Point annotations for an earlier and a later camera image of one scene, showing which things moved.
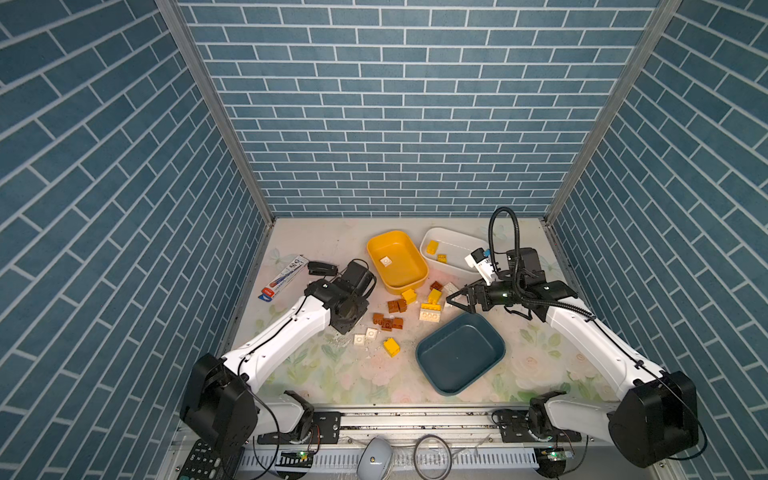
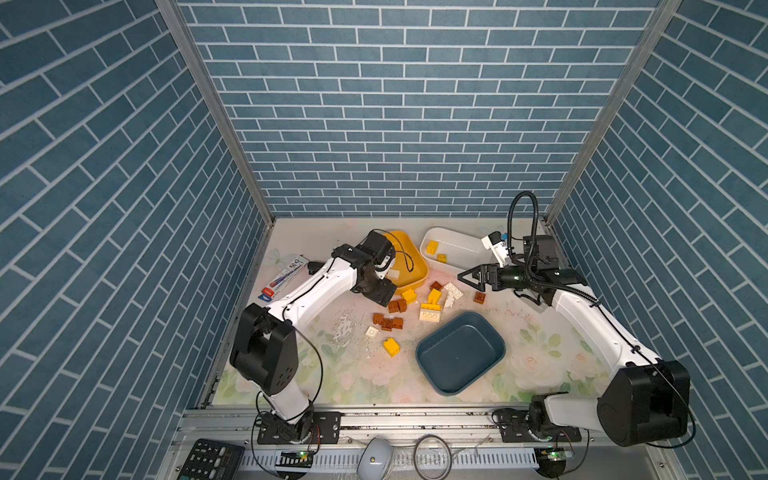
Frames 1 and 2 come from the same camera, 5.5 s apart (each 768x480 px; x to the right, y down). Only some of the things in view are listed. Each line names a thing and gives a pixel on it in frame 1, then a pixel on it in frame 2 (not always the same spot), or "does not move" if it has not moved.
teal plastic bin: x=458 y=351 does not move
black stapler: x=318 y=268 does not move
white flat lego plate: x=450 y=288 does not move
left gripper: x=345 y=326 -> x=384 y=293
